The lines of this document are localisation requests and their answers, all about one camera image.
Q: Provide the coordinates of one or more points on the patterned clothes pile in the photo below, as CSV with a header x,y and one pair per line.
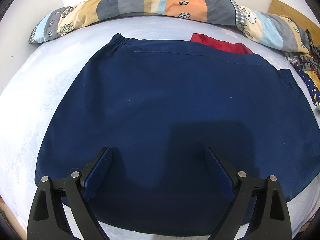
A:
x,y
307,67

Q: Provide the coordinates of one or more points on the navy work jacket red collar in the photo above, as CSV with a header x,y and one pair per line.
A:
x,y
159,105

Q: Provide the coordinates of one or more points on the light blue cloud bedsheet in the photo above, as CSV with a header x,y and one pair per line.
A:
x,y
30,99

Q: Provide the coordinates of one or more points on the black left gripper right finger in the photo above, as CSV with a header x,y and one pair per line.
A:
x,y
270,218

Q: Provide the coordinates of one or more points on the colourful patchwork rolled quilt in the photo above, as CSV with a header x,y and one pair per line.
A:
x,y
275,31

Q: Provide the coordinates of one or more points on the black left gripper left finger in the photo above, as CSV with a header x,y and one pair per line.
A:
x,y
47,219

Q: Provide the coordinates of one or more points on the wooden headboard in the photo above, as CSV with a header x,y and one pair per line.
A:
x,y
305,22

